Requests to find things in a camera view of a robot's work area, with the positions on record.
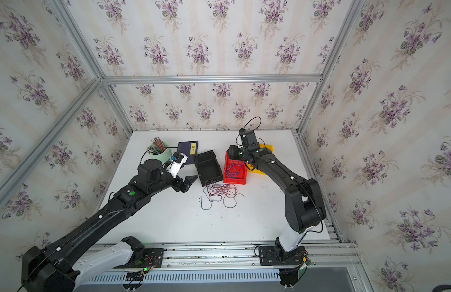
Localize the black plastic bin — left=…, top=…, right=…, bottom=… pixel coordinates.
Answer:
left=193, top=150, right=223, bottom=187

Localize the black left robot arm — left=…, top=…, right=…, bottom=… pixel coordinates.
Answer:
left=21, top=159, right=198, bottom=292

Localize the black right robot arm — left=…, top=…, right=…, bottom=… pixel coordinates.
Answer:
left=227, top=146, right=326, bottom=254

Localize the red plastic bin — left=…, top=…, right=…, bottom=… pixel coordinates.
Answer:
left=223, top=153, right=248, bottom=185

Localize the yellow plastic bin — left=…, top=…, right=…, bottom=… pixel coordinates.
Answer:
left=246, top=143, right=273, bottom=175

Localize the dark blue book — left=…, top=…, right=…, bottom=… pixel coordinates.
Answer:
left=177, top=141, right=198, bottom=165

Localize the green pen cup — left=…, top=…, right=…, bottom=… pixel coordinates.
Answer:
left=149, top=142, right=173, bottom=164

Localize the coloured pencils bundle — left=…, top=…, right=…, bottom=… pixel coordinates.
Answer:
left=147, top=137, right=168, bottom=155

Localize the white ventilation grille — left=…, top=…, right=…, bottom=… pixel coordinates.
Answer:
left=84, top=268, right=281, bottom=285

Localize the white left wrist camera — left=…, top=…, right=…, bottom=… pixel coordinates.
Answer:
left=166, top=152, right=188, bottom=178

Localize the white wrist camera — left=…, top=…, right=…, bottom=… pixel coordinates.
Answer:
left=239, top=128, right=260, bottom=152
left=166, top=152, right=188, bottom=178

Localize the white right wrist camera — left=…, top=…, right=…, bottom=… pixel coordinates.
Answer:
left=239, top=128, right=260, bottom=152

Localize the red wire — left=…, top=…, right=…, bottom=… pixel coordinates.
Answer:
left=205, top=181, right=245, bottom=209

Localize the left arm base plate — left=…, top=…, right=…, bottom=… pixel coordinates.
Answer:
left=116, top=248, right=164, bottom=269

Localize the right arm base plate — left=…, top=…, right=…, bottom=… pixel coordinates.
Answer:
left=253, top=245, right=308, bottom=266

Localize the aluminium rail frame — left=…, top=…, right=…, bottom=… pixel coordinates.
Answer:
left=145, top=241, right=362, bottom=271

